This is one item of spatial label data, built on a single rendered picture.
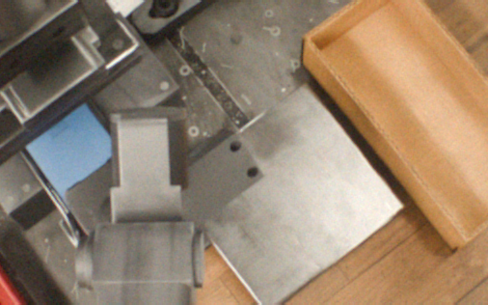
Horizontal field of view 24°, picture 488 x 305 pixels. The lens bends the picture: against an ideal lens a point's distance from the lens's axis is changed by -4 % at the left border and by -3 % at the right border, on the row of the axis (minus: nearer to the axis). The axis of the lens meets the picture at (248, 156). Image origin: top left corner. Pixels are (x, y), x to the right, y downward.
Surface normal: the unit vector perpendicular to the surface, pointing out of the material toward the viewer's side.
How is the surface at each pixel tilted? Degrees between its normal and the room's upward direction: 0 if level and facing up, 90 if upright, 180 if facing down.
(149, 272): 27
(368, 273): 0
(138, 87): 0
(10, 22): 90
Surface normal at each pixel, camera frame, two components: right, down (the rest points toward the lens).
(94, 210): 0.29, 0.12
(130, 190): 0.00, 0.14
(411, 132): -0.01, -0.25
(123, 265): -0.03, -0.66
